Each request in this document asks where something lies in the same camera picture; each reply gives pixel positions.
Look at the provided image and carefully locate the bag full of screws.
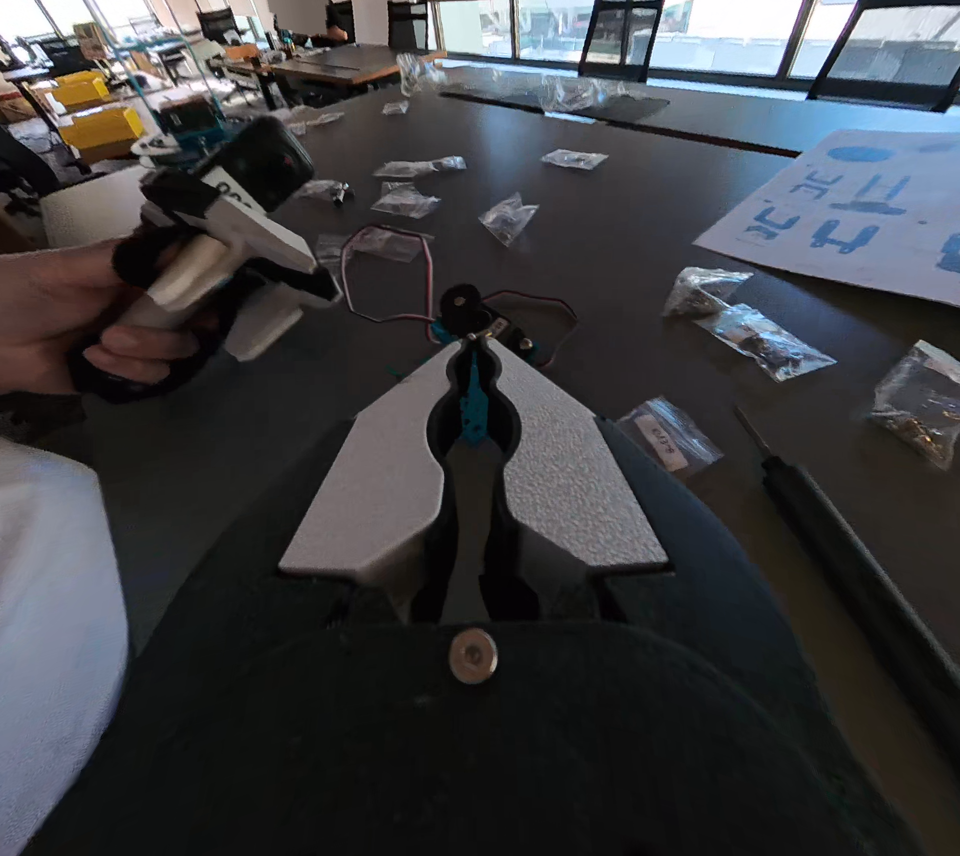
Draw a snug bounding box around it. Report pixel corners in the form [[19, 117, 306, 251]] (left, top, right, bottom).
[[662, 266, 755, 319]]

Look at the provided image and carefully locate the yellow storage bin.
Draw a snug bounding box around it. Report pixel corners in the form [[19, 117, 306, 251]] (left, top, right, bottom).
[[52, 70, 112, 109], [58, 106, 145, 166]]

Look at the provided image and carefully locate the black chair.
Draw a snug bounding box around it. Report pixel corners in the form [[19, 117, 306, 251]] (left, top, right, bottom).
[[196, 7, 245, 45], [386, 0, 432, 51], [806, 0, 960, 115], [577, 0, 670, 83]]

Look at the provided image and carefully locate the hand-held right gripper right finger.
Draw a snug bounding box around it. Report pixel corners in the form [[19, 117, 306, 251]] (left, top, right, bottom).
[[480, 339, 670, 606]]

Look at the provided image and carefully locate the person's left hand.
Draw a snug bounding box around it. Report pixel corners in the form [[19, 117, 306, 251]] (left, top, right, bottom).
[[0, 237, 219, 398]]

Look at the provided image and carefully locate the long clear screw bag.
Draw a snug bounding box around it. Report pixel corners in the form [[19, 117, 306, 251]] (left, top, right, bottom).
[[693, 303, 838, 382]]

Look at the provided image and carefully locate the clear bag of metal standoffs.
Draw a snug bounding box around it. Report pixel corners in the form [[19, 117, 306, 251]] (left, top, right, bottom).
[[294, 177, 355, 206]]

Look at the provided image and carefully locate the black screwdriver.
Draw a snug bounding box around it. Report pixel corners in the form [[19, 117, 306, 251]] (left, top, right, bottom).
[[733, 406, 960, 760]]

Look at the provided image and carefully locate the person's white shirt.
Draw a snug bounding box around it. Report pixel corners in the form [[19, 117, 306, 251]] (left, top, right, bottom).
[[0, 440, 129, 856]]

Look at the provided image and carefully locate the wooden table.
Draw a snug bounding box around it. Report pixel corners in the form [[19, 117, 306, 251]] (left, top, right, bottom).
[[225, 42, 449, 98]]

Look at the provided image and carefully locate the crumpled clear plastic wrap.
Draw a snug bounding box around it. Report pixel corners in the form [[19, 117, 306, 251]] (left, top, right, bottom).
[[396, 52, 672, 124]]

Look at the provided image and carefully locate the dark desk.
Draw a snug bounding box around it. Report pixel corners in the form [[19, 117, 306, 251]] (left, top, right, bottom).
[[75, 65, 960, 856]]

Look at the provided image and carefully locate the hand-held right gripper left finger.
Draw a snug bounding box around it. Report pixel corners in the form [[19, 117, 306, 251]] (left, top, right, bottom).
[[277, 341, 481, 606]]

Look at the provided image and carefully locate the white instruction booklet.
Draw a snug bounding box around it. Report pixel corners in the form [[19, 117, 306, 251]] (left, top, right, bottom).
[[693, 129, 960, 308]]

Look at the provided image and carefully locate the clear screw bag white label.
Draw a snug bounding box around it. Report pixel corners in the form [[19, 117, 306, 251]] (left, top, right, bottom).
[[615, 396, 726, 480]]

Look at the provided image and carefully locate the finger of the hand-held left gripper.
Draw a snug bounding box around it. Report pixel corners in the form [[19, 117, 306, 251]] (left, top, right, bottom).
[[176, 195, 320, 276], [243, 262, 345, 308]]

